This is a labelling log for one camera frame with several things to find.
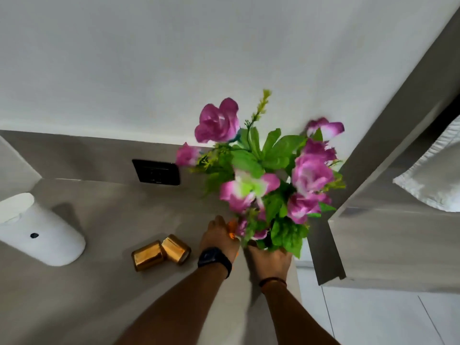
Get white cylindrical appliance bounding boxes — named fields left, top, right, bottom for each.
left=0, top=192, right=87, bottom=267

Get person's right hand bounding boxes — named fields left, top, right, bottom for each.
left=247, top=245, right=294, bottom=284

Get black wristwatch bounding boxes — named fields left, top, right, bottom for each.
left=197, top=247, right=233, bottom=280

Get white pillow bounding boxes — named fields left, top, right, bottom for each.
left=392, top=114, right=460, bottom=213

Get pink artificial flower bouquet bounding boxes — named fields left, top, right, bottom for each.
left=175, top=89, right=346, bottom=259

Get person's left forearm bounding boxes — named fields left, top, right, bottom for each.
left=114, top=263, right=230, bottom=345

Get orange handled tool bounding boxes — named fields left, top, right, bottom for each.
left=227, top=218, right=241, bottom=263

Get grey wooden bed headboard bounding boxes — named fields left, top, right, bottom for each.
left=306, top=10, right=460, bottom=288

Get person's right forearm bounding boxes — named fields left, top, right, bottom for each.
left=260, top=281, right=341, bottom=345

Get black wall switch panel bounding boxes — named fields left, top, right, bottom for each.
left=132, top=159, right=181, bottom=186

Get dark thread bracelet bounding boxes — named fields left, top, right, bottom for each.
left=258, top=277, right=288, bottom=288

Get person's left hand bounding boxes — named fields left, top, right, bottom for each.
left=199, top=215, right=241, bottom=265

